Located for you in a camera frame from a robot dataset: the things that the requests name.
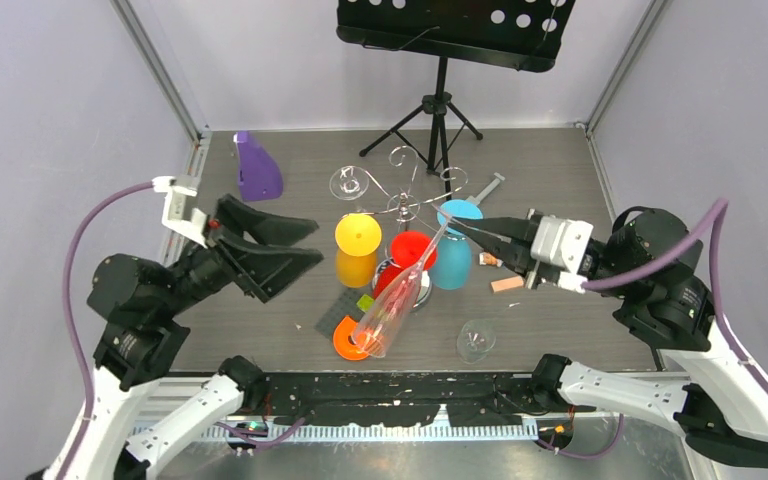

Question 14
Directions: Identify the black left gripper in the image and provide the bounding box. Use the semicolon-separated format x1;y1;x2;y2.
158;191;328;314

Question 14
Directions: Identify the blue plastic wine glass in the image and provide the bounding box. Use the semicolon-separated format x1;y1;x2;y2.
429;199;483;290

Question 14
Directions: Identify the yellow plastic wine glass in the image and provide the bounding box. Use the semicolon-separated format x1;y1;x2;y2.
334;213;382;288

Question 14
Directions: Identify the red plastic wine glass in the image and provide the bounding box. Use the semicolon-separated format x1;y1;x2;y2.
372;230;432;298

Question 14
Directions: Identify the chrome wine glass rack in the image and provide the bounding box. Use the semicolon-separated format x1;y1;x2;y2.
358;145;468;311

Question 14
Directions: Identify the clear wine glass with label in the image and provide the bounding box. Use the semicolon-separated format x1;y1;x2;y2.
351;210;452;358

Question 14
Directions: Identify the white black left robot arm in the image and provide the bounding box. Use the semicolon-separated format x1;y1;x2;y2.
37;193;323;479

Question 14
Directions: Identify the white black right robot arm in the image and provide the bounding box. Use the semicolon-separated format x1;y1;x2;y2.
450;201;768;469

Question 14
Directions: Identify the ice cream cone toy figure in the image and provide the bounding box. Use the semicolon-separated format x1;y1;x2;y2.
478;252;503;268

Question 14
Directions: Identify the pink eraser block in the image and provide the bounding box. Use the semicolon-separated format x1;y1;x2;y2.
490;276;525;294

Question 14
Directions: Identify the purple plastic stand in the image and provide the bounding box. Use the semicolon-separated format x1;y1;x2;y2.
233;131;284;202

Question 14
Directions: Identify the grey studded building plate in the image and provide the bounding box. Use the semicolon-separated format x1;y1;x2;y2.
314;287;372;339

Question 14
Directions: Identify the lime green building brick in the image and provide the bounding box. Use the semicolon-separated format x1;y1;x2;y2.
356;294;375;313

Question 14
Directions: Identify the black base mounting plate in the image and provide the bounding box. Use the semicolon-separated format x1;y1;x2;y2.
237;371;595;427

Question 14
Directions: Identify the black music stand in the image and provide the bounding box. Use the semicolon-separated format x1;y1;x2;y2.
336;0;576;196

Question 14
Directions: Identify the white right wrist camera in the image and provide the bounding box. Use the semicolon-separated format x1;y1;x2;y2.
529;215;595;295

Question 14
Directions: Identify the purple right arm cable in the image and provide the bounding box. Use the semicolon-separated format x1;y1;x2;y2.
536;197;768;462

